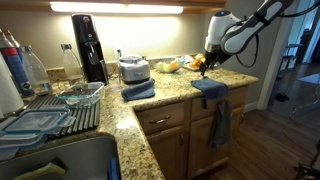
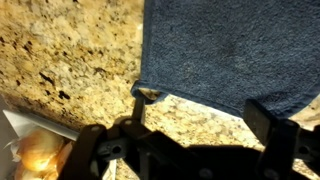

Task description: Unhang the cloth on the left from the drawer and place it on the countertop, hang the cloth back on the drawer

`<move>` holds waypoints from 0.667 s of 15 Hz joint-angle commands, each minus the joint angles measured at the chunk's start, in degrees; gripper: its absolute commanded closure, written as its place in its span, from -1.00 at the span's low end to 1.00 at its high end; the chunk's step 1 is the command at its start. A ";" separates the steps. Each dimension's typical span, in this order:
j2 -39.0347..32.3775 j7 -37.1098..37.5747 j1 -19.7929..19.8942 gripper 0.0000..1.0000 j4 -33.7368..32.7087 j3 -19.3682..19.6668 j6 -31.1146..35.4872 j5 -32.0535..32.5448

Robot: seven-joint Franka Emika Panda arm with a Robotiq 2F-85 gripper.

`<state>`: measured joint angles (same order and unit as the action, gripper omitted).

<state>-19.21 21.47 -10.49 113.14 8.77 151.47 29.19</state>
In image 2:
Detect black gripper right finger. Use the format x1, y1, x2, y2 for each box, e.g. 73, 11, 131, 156
242, 98, 320, 180

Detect yellow onion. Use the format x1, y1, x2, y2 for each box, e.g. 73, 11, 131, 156
13, 163, 58, 180
15, 128, 65, 173

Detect dark blue terry cloth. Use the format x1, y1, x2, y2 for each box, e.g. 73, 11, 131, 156
130, 0, 320, 119

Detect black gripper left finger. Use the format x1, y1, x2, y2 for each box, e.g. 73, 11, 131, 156
58, 94, 188, 180

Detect white rectangular plate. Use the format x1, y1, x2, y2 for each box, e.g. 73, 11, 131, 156
2, 109, 118, 180

